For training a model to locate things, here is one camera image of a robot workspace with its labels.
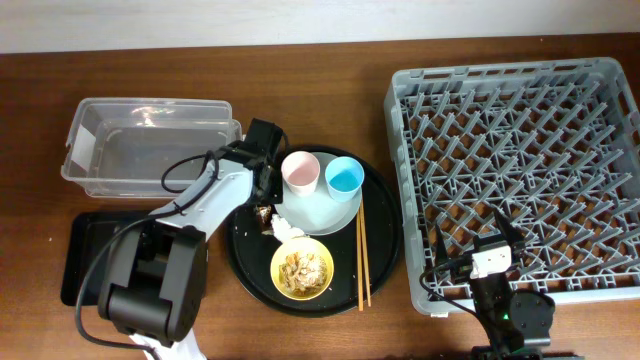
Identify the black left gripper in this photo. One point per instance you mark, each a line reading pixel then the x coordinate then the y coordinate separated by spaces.
pixel 270 186

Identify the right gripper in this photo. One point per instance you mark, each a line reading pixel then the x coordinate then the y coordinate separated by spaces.
pixel 463 267

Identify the pink cup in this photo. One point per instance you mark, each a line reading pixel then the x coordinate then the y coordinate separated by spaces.
pixel 300 171

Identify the white napkin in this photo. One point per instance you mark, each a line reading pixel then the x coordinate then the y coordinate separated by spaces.
pixel 283 231

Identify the yellow bowl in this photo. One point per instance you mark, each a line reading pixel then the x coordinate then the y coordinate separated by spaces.
pixel 306 245

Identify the food scraps with rice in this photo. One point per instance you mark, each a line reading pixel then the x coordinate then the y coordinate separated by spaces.
pixel 303 274

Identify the brown snack wrapper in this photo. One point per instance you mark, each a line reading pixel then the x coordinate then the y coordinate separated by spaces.
pixel 264 216

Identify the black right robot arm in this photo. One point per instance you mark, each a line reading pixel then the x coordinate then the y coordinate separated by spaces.
pixel 517 322

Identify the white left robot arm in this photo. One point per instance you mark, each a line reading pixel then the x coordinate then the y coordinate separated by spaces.
pixel 156 267

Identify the grey dishwasher rack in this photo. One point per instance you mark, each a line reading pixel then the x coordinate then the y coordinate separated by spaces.
pixel 553 145

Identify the clear plastic waste bin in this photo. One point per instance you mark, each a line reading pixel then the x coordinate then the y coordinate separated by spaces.
pixel 120 147

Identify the light grey plate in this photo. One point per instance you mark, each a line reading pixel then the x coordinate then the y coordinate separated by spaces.
pixel 318 214

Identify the blue cup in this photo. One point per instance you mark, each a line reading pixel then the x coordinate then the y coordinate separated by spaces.
pixel 344 177

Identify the round black serving tray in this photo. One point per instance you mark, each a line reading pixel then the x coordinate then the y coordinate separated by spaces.
pixel 250 253

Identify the right wooden chopstick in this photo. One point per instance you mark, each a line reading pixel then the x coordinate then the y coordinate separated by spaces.
pixel 365 260

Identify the wooden chopstick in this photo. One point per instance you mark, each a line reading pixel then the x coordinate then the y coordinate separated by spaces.
pixel 359 261
pixel 365 260

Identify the left wooden chopstick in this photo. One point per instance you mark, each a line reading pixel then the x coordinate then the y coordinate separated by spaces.
pixel 359 261

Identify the black rectangular tray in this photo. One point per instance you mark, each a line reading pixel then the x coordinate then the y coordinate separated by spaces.
pixel 90 231

